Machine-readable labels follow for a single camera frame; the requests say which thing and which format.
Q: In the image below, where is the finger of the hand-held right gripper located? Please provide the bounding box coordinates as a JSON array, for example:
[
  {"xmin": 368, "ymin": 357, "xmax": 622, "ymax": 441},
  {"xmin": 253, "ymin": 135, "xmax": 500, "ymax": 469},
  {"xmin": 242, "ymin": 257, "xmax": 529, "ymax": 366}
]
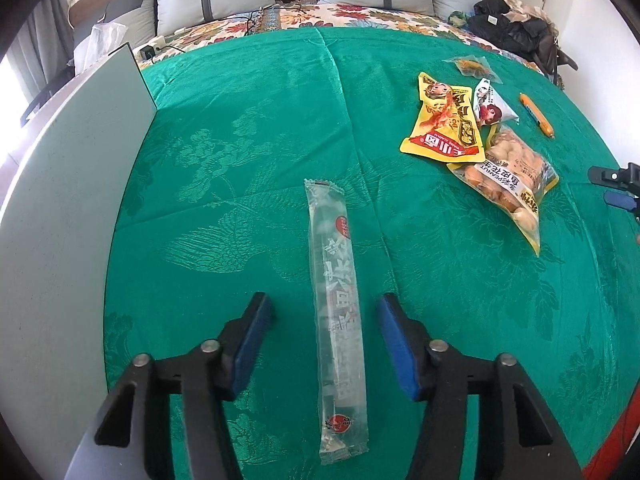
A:
[{"xmin": 587, "ymin": 161, "xmax": 640, "ymax": 221}]

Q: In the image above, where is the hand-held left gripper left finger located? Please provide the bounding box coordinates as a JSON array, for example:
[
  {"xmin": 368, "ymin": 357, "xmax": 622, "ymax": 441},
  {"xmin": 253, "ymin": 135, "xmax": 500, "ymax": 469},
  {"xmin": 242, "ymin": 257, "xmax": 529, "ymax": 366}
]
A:
[{"xmin": 65, "ymin": 291, "xmax": 276, "ymax": 480}]

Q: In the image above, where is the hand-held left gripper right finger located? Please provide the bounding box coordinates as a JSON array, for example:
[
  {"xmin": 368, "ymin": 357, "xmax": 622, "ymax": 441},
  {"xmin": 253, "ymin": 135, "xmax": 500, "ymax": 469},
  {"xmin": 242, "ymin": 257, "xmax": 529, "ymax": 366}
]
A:
[{"xmin": 376, "ymin": 293, "xmax": 583, "ymax": 480}]

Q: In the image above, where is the long clear snack packet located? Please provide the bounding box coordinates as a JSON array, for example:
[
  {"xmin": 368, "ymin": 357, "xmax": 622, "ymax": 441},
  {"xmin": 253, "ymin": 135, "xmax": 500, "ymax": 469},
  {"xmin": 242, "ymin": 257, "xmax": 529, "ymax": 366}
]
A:
[{"xmin": 304, "ymin": 177, "xmax": 370, "ymax": 466}]

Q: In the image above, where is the white cardboard box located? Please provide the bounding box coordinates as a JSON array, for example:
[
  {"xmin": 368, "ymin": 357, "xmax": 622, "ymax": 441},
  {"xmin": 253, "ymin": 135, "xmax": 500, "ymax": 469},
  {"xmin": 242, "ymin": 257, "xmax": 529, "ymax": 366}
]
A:
[{"xmin": 0, "ymin": 42, "xmax": 159, "ymax": 480}]

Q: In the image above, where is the orange sausage stick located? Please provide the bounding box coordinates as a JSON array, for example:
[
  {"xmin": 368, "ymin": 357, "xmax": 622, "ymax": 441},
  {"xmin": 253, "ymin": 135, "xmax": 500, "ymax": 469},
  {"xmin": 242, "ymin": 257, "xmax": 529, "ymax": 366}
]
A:
[{"xmin": 519, "ymin": 92, "xmax": 557, "ymax": 139}]

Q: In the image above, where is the peanut packet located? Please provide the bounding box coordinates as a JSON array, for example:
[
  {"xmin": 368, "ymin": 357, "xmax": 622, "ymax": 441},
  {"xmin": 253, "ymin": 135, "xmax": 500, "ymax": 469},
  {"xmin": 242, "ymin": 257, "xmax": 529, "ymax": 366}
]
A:
[{"xmin": 446, "ymin": 125, "xmax": 560, "ymax": 257}]

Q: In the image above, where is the small white snack packet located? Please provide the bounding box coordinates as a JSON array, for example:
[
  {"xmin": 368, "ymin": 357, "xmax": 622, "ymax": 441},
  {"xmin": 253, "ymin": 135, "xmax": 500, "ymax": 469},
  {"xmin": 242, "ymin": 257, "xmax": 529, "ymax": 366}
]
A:
[{"xmin": 472, "ymin": 77, "xmax": 521, "ymax": 129}]

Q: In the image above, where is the black bag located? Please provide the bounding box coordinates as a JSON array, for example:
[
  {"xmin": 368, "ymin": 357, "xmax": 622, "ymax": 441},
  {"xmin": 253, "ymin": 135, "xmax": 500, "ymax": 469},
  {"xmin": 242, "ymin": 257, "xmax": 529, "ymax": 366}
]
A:
[{"xmin": 472, "ymin": 0, "xmax": 579, "ymax": 77}]

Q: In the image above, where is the small clear orange snack packet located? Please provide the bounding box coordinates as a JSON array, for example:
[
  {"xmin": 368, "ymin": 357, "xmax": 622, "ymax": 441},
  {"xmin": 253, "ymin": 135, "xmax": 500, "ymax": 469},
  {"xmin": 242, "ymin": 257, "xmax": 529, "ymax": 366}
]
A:
[{"xmin": 444, "ymin": 55, "xmax": 502, "ymax": 81}]

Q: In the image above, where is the yellow cartoon snack packet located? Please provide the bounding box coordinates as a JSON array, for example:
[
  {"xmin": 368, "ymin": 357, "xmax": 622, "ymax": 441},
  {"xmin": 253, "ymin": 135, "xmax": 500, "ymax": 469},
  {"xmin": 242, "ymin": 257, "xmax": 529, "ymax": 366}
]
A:
[{"xmin": 399, "ymin": 71, "xmax": 487, "ymax": 164}]

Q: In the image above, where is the beige cloth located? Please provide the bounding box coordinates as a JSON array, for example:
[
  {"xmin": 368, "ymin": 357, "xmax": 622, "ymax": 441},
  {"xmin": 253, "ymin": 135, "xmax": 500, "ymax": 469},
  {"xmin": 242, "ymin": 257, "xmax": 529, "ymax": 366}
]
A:
[{"xmin": 500, "ymin": 0, "xmax": 552, "ymax": 24}]

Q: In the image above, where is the green tablecloth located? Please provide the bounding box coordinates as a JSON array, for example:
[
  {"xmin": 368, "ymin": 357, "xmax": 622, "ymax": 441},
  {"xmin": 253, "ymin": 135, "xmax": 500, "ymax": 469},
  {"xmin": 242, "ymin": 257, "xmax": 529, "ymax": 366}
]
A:
[{"xmin": 102, "ymin": 25, "xmax": 640, "ymax": 480}]

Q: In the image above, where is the red cloth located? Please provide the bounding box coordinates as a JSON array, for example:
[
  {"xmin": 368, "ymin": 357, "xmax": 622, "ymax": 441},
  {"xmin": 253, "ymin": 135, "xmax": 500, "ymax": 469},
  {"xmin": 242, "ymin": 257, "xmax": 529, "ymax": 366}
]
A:
[{"xmin": 582, "ymin": 395, "xmax": 640, "ymax": 480}]

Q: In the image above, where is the floral sofa cover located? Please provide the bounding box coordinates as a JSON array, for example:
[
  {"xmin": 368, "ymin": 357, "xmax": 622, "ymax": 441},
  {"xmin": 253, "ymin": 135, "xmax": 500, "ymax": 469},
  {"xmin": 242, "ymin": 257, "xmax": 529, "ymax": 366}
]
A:
[{"xmin": 136, "ymin": 0, "xmax": 551, "ymax": 70}]

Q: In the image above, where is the clear plastic bag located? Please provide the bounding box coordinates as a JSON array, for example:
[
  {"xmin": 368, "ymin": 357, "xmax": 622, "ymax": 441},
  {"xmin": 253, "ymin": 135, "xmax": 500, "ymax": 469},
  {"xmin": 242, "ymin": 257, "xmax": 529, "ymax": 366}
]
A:
[{"xmin": 74, "ymin": 22, "xmax": 129, "ymax": 69}]

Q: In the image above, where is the grey curtain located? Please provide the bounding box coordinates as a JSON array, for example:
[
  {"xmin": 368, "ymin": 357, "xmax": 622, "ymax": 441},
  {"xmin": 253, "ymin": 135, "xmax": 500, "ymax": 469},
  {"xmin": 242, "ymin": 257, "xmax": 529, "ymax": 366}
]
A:
[{"xmin": 19, "ymin": 0, "xmax": 77, "ymax": 88}]

